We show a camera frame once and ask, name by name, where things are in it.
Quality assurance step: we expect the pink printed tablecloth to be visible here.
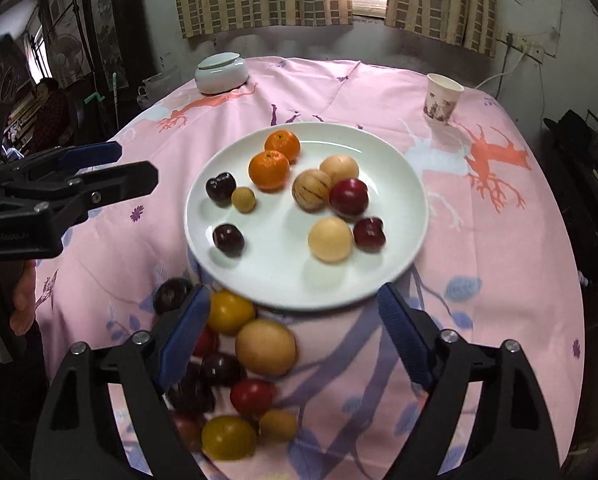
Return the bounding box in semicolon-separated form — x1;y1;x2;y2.
31;57;585;480

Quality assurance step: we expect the small tan loquat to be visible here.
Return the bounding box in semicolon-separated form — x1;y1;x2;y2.
231;186;257;214
258;408;298;443

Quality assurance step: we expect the yellow tomato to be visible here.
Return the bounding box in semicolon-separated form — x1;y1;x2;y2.
201;415;258;461
206;290;257;337

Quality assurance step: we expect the standing fan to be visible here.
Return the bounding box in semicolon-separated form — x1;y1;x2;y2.
49;34;90;81

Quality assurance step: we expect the white wall socket strip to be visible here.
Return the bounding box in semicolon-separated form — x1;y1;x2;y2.
499;30;545;61

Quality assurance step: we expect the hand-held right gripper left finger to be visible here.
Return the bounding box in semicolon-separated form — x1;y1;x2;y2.
30;284;212;480

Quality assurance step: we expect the framed wall picture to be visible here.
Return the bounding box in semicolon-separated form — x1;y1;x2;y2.
81;0;130;91

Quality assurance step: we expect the dark brown water chestnut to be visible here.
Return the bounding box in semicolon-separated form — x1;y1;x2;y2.
168;362;216;416
153;278;194;316

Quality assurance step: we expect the large red plum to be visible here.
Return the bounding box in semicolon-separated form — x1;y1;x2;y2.
329;178;369;219

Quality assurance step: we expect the black hat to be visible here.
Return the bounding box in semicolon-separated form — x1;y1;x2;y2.
544;110;598;148

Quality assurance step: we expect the red cherry tomato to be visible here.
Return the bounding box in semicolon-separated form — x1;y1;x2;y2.
229;378;278;418
193;325;220;358

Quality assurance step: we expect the green handled tool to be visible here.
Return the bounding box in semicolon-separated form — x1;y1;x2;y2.
81;72;120;121

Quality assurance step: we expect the round tan pear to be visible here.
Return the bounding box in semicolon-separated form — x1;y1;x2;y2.
235;319;297;378

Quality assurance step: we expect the white power cable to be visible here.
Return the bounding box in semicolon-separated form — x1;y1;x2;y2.
474;50;525;91

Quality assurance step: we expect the narrow checked curtain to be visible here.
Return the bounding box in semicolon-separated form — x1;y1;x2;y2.
385;0;500;58

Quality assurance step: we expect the person's left hand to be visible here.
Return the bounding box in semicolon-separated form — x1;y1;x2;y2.
9;260;38;338

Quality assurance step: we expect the pale yellow pear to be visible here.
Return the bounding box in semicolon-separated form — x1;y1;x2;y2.
308;216;354;263

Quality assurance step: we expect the clear plastic jug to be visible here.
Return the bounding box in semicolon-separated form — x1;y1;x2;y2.
138;72;180;106

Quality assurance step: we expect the striped pepino melon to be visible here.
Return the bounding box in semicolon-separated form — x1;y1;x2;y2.
292;169;333;209

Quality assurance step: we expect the orange mandarin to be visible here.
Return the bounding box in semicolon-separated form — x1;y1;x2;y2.
264;130;301;163
248;150;291;192

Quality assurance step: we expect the white lidded ceramic jar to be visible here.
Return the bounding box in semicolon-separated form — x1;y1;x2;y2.
195;52;249;95

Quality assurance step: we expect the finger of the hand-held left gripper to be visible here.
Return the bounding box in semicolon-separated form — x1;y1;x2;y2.
0;141;124;181
9;161;159;226

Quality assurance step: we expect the printed paper cup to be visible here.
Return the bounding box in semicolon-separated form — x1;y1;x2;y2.
423;73;465;125

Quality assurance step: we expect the large dark red cherry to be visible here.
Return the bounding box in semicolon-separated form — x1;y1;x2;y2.
353;216;386;253

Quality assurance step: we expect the oval tan pear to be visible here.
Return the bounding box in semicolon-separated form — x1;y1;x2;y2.
320;155;360;186

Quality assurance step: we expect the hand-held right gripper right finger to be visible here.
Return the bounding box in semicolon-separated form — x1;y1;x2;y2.
376;282;562;480

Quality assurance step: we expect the white oval plate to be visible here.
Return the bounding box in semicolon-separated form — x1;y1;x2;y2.
184;122;428;309

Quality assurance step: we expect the black desk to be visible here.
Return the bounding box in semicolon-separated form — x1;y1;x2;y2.
569;150;598;281

